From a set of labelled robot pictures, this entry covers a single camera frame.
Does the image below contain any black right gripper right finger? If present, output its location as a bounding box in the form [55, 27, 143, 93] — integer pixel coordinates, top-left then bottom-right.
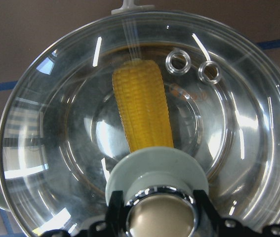
[193, 190, 280, 237]

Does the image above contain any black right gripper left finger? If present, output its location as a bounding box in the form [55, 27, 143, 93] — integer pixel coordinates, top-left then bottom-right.
[80, 191, 130, 237]

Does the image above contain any yellow corn cob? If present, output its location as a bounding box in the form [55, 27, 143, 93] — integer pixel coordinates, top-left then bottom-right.
[112, 59, 174, 152]

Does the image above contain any glass pot lid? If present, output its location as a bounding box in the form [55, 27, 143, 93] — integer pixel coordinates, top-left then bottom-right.
[0, 10, 280, 237]

